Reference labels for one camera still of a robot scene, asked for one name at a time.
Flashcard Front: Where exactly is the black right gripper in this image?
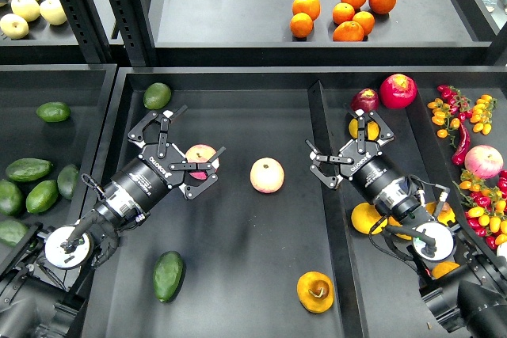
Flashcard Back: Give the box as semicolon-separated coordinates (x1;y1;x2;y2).
305;108;406;203

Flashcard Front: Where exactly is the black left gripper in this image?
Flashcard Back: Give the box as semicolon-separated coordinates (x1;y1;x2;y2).
110;104;227;213

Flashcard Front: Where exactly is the dark green avocado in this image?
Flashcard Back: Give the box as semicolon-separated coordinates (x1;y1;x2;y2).
152;251;185;302

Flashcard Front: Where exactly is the yellow pear under gripper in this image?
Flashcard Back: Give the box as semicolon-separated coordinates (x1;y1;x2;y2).
349;119;379;141

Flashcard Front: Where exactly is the yellow pear right bin left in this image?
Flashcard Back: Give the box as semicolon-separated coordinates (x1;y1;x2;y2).
351;202;381;234

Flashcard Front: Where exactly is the yellow pear bin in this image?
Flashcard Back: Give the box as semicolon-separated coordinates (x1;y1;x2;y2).
431;261;460;279
425;201;456;227
351;202;381;234
387;216;413;241

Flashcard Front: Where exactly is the green avocado top of bin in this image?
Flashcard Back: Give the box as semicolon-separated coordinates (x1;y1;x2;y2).
143;82;172;110

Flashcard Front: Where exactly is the dark avocado tray edge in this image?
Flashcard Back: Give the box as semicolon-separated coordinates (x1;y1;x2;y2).
56;164;79;199

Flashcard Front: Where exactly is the yellow pear right bin middle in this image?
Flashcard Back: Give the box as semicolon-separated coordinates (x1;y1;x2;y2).
425;201;456;227

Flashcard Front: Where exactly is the green avocado left tray top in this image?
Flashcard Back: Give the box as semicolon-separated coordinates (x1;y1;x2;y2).
36;101;71;123

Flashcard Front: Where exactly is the dark avocado left tray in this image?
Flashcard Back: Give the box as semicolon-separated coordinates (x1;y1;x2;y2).
6;158;53;183

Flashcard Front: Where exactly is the yellow pear right bin bottom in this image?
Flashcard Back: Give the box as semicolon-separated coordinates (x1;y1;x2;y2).
431;261;460;279

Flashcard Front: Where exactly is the dark avocado far left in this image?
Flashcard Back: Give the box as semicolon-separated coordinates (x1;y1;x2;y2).
0;179;25;217

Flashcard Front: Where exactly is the pink red apple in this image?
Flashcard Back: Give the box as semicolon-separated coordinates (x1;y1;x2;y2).
185;144;216;180

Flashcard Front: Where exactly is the dark red apple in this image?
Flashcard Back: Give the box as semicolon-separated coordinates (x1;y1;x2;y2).
350;88;380;112

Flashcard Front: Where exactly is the bright red apple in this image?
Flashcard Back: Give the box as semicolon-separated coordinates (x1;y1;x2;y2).
379;74;417;109

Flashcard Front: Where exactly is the pale pink apple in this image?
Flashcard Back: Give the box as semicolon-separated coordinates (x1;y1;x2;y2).
250;158;284;194

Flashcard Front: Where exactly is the red chili pepper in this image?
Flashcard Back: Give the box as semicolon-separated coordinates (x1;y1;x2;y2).
451;123;471;165

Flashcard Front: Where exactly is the upper cherry tomato bunch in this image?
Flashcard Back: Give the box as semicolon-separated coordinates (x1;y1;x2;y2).
426;85;497;147

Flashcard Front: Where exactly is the cherry tomato bunch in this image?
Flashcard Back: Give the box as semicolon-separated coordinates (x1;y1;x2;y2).
426;85;497;147
455;169;506;252

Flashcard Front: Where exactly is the black left tray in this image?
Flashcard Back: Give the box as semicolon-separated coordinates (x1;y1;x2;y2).
0;63;119;338

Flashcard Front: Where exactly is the orange front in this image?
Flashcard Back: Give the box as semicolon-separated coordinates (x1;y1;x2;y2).
332;21;364;42

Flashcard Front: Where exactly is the pink apple right tray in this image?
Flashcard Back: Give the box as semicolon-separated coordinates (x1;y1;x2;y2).
464;145;504;180

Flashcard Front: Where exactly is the black centre bin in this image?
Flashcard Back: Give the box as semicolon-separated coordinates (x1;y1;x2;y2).
49;65;507;338

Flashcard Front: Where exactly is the lower cherry tomato bunch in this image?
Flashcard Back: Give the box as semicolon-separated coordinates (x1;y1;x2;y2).
455;169;506;252

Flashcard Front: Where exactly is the orange right small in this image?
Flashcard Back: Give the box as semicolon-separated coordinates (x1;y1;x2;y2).
353;11;375;36

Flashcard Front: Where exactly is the orange small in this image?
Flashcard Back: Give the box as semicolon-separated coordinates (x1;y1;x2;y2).
332;2;356;25
353;11;375;36

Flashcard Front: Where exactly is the orange far left lower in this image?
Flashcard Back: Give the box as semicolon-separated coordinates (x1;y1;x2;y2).
289;13;314;39

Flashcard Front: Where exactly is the orange centre small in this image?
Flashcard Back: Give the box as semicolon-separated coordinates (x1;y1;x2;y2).
332;2;356;25

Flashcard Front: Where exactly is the black upper shelf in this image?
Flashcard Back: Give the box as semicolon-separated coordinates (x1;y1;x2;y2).
1;0;506;66

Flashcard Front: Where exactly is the black bin divider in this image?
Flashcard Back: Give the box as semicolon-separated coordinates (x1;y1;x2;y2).
307;81;369;337

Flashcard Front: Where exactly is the orange far left upper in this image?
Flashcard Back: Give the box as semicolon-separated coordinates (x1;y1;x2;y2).
292;0;321;21

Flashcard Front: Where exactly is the black shelf upright centre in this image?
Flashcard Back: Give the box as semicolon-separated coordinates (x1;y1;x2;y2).
109;0;158;67

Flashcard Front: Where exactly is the black shelf upright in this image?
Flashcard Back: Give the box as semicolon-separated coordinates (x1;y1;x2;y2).
60;0;113;64
109;0;158;67

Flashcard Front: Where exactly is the black shelf upright left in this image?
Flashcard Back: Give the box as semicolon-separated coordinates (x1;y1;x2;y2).
60;0;113;64

